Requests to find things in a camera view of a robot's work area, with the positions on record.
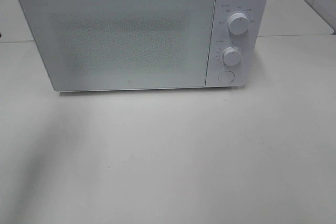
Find white microwave door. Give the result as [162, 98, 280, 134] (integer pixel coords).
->
[19, 0, 215, 92]

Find white timer knob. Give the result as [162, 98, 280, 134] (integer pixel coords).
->
[222, 46, 242, 66]

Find white round door button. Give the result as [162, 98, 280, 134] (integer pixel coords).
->
[218, 71, 235, 87]

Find white power knob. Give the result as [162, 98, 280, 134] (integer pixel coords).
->
[227, 12, 249, 35]

